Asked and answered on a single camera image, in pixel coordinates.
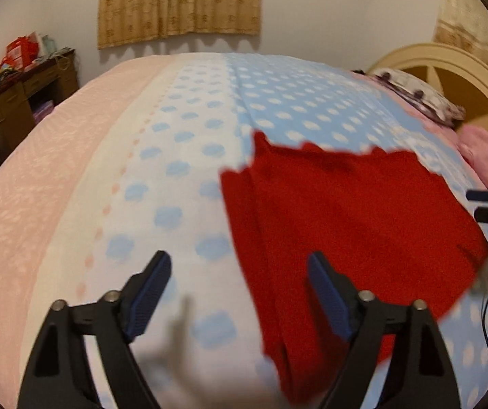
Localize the red knitted sweater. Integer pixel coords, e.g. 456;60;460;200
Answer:
220;132;488;404

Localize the pink folded quilt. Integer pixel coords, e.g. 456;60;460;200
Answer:
457;125;488;187

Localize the cream wooden headboard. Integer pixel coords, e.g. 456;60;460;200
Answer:
367;43;488;130

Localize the grey patterned pillow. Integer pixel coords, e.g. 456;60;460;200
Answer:
371;67;466;128

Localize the blue polka dot bed blanket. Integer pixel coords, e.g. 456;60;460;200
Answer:
0;54;480;408

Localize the brown wooden desk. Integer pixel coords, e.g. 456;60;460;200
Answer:
0;48;79;162

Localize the red gift bag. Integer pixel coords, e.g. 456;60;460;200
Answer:
5;37;39;70

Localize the beige patterned curtain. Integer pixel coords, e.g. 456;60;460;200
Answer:
97;0;262;50

